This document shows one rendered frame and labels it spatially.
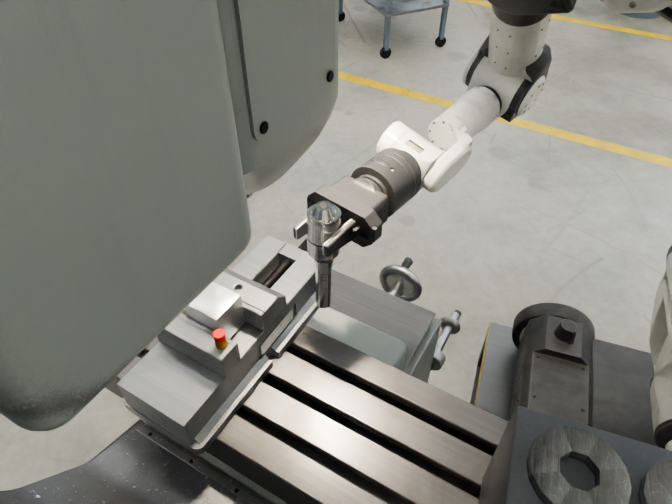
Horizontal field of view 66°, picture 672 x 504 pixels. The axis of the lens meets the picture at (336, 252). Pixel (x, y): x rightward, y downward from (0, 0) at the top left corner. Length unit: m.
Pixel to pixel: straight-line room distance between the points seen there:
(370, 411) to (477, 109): 0.53
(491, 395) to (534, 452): 0.90
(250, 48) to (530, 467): 0.44
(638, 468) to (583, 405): 0.68
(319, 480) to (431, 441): 0.16
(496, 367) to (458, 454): 0.76
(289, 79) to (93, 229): 0.19
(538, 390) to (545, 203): 1.61
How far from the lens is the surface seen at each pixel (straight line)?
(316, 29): 0.42
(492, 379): 1.49
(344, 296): 1.17
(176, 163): 0.29
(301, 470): 0.75
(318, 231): 0.70
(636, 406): 1.36
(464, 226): 2.50
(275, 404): 0.79
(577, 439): 0.59
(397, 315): 1.14
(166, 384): 0.76
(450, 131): 0.92
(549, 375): 1.30
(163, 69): 0.27
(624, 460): 0.61
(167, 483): 0.84
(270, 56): 0.38
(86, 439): 1.96
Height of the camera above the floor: 1.61
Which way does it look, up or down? 44 degrees down
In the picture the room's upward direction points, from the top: straight up
